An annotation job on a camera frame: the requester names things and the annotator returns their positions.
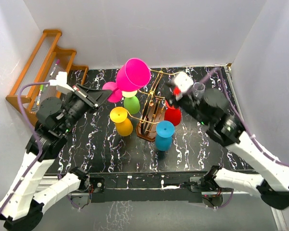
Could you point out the wooden tiered shelf rack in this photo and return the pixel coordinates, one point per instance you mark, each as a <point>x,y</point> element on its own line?
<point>38,68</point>

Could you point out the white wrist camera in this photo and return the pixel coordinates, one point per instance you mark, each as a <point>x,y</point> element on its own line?
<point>60,83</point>
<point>182,83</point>

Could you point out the green capped marker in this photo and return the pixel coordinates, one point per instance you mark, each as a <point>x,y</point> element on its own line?
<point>39,95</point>

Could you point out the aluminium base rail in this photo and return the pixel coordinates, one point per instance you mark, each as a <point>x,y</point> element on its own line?
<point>159,186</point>

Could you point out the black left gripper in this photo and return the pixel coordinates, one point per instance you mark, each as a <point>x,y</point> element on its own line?
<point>93,96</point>

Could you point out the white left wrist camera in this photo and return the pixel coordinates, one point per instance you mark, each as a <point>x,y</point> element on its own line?
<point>60,83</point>

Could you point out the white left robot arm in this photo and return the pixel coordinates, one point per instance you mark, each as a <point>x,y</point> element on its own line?
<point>38,168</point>

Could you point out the magenta wine glass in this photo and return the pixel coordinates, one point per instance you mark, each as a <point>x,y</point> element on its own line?
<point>132,76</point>

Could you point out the red wine glass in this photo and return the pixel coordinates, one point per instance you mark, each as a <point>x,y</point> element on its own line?
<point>172,114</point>

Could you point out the purple capped marker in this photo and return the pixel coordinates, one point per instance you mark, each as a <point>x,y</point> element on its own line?
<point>54,69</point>

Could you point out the clear wine glass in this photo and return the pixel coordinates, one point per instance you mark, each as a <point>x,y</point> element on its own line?
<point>198,89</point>

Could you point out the green wine glass cream base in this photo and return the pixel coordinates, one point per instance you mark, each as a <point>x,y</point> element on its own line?
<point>131,102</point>

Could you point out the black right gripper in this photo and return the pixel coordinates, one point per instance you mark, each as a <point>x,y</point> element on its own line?
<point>174,100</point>

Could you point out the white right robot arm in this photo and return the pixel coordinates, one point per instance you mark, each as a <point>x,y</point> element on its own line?
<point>270,182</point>

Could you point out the orange wine glass yellow base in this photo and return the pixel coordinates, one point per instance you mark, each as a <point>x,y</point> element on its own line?
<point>119,116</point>

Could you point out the gold wire wine glass rack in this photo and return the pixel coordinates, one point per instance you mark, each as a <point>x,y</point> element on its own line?
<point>153,111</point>

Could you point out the blue wine glass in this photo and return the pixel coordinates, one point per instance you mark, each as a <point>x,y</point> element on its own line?
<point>165,131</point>

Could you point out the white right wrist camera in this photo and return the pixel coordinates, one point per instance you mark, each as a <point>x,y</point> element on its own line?
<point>182,83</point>

